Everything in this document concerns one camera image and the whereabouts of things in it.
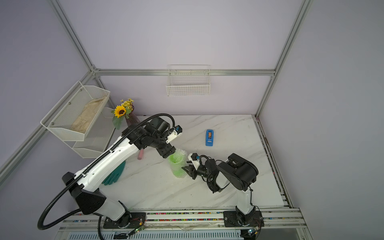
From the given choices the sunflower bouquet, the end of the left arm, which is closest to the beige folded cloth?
the sunflower bouquet

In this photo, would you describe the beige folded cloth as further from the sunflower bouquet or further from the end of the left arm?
the end of the left arm

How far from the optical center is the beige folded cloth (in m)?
0.75

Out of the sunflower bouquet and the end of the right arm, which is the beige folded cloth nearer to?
the sunflower bouquet
